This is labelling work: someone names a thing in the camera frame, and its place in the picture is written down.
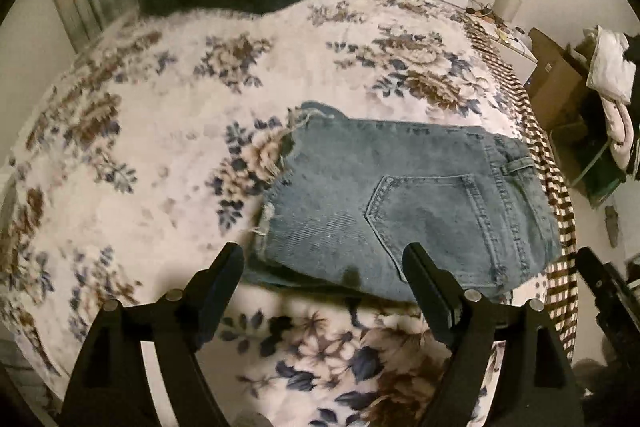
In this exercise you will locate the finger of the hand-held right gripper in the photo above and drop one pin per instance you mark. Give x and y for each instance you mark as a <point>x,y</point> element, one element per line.
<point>597,279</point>

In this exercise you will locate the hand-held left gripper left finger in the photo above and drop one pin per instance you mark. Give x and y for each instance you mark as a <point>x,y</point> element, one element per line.
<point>220,279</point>

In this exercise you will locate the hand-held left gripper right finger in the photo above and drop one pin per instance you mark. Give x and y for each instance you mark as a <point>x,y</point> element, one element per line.
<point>425,282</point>

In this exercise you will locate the blue denim pants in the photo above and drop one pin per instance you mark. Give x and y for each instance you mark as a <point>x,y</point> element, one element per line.
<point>400,207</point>

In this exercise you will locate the dark green bin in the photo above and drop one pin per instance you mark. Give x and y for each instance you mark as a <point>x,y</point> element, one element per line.
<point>592,162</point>

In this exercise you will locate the brown checkered bed sheet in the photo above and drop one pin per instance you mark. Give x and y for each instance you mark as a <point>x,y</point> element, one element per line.
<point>542,167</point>

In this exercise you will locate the floral printed blanket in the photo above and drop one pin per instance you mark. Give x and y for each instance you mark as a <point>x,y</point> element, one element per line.
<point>175,132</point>

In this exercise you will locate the cardboard box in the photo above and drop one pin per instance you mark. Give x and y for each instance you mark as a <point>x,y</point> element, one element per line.
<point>557,79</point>

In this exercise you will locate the white and pink clothes pile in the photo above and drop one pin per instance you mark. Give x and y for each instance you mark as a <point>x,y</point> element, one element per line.
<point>612,72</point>

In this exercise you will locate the white bedside table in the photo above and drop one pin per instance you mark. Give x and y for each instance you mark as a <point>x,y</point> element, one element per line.
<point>510,47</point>

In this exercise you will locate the white cylindrical lamp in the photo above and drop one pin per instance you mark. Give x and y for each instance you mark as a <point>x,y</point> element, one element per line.
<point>506,4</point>

